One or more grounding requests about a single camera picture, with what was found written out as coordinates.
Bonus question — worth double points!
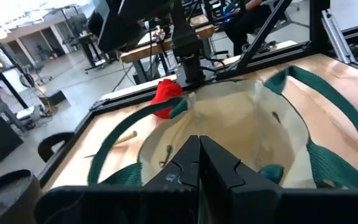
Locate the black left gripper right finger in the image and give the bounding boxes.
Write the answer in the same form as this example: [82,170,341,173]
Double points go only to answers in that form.
[200,135,283,224]

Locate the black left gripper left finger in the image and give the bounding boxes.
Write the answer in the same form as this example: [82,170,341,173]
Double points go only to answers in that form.
[144,134,201,224]

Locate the green handled pruning shears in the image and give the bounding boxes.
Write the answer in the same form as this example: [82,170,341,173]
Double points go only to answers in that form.
[259,164,285,185]

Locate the cream green gardening bag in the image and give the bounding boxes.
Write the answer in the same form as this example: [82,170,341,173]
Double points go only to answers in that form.
[87,65,358,189]

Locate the wooden handled steel trowel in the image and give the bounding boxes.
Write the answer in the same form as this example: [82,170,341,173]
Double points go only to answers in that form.
[83,130,138,159]

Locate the red gardening glove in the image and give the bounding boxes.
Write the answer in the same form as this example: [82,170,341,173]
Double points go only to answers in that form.
[150,78,183,119]

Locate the small black pot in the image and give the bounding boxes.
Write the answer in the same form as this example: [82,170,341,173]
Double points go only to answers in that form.
[37,131,75,163]

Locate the black box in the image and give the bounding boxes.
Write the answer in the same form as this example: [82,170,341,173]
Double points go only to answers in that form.
[39,90,67,106]

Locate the seated person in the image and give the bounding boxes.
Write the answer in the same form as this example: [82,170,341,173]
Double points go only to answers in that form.
[224,0,291,57]

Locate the potted plant in black pot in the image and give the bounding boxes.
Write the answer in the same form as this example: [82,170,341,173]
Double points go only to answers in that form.
[0,169,42,224]

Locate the silver aluminium extrusion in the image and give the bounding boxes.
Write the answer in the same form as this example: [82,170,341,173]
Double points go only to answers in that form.
[321,11,356,65]

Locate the black aluminium table frame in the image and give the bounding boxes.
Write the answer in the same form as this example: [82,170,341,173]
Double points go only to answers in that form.
[37,0,358,187]

